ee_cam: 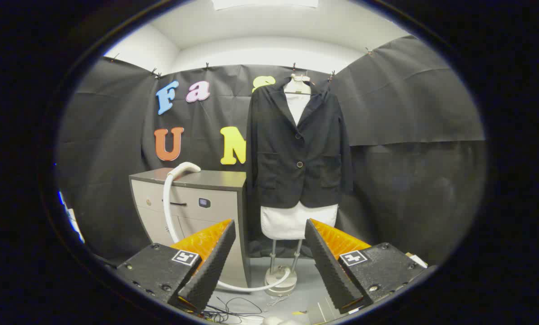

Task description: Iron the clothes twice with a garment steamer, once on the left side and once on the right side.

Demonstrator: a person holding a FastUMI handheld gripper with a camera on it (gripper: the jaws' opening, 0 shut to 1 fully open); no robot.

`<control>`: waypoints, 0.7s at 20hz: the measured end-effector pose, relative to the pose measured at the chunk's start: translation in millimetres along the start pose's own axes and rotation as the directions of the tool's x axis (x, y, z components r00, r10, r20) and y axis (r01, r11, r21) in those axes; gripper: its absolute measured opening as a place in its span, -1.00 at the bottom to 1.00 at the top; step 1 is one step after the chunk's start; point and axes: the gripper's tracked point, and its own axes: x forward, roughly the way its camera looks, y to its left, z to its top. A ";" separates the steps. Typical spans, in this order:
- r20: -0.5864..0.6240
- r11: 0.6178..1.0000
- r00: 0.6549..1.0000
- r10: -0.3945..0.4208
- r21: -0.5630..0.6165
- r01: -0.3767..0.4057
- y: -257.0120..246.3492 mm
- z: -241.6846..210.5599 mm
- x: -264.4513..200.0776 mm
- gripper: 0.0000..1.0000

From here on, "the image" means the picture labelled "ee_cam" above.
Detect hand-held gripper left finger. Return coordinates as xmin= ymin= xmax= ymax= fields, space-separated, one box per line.
xmin=116 ymin=219 xmax=237 ymax=313

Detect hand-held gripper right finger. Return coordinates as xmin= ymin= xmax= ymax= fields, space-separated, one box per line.
xmin=304 ymin=218 xmax=429 ymax=315

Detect white garment steamer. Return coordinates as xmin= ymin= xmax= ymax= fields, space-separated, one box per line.
xmin=163 ymin=162 xmax=293 ymax=293

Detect black blazer jacket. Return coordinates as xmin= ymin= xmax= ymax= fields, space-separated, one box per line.
xmin=246 ymin=81 xmax=354 ymax=209

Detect grey cabinet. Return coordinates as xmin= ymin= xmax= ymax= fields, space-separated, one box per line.
xmin=129 ymin=168 xmax=252 ymax=289

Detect metal mannequin stand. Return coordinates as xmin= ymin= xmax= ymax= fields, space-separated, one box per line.
xmin=264 ymin=239 xmax=299 ymax=297

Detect white mannequin torso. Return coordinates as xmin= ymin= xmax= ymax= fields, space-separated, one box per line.
xmin=260 ymin=74 xmax=339 ymax=241

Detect black backdrop cloth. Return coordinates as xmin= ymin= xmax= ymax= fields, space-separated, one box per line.
xmin=55 ymin=35 xmax=487 ymax=268

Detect row of small backdrop clips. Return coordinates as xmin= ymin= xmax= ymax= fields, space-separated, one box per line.
xmin=111 ymin=47 xmax=374 ymax=79

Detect black floor cables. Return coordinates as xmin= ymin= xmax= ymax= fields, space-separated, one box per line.
xmin=201 ymin=296 xmax=270 ymax=324

